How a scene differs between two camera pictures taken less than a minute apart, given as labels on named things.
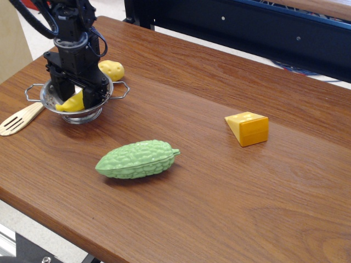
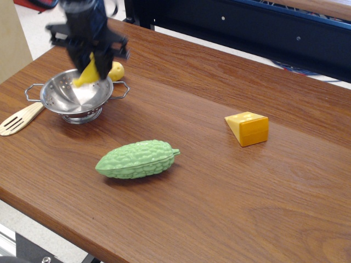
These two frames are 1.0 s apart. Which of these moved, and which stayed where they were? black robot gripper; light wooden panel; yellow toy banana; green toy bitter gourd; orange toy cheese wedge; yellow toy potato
Moved: yellow toy banana; black robot gripper
Stayed: light wooden panel; orange toy cheese wedge; yellow toy potato; green toy bitter gourd
